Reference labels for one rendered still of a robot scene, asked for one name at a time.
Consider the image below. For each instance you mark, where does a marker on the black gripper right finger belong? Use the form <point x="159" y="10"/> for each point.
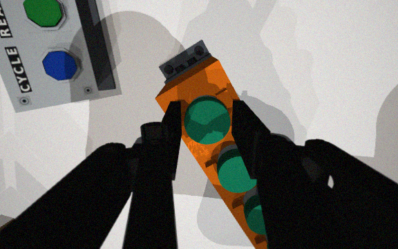
<point x="360" y="211"/>

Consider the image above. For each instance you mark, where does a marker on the grey push-button control box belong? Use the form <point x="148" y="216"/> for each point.
<point x="44" y="46"/>

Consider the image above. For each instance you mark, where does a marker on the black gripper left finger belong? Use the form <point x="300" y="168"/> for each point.
<point x="76" y="213"/>

